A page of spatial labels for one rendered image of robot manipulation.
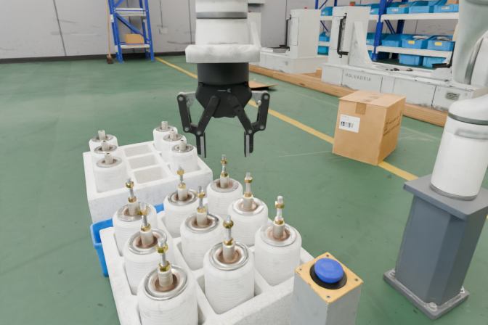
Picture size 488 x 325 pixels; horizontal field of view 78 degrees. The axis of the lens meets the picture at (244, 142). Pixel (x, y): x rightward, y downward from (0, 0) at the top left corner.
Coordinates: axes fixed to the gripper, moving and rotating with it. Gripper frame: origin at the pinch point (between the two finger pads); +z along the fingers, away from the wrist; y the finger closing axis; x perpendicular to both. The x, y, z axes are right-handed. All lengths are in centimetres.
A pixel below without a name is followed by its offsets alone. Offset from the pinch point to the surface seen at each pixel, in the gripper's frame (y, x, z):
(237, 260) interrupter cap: -1.8, 1.4, 21.7
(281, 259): -10.4, -0.6, 24.0
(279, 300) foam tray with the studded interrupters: -9.4, 3.8, 29.7
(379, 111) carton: -73, -86, 20
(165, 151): 22, -60, 26
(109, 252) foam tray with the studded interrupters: 26.4, -11.0, 29.0
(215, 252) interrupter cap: 2.3, -0.7, 21.6
